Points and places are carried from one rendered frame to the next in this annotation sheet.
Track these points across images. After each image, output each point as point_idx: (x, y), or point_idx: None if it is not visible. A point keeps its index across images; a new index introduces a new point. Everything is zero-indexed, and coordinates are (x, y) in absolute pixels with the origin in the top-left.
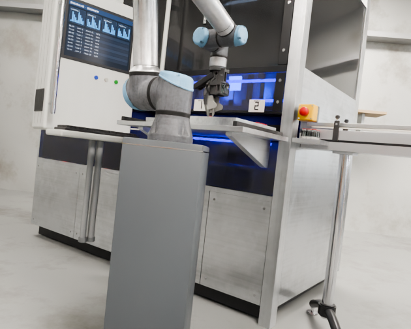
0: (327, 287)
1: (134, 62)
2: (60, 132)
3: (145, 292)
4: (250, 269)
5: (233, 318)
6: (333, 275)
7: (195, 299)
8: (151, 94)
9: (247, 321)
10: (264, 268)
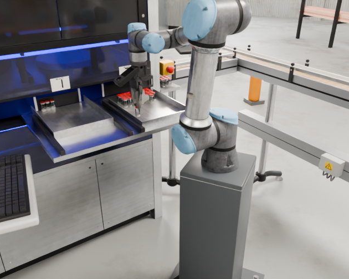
0: (174, 169)
1: (199, 117)
2: (34, 222)
3: (239, 257)
4: (144, 192)
5: (142, 228)
6: (175, 160)
7: (102, 242)
8: (221, 138)
9: (148, 222)
10: (154, 185)
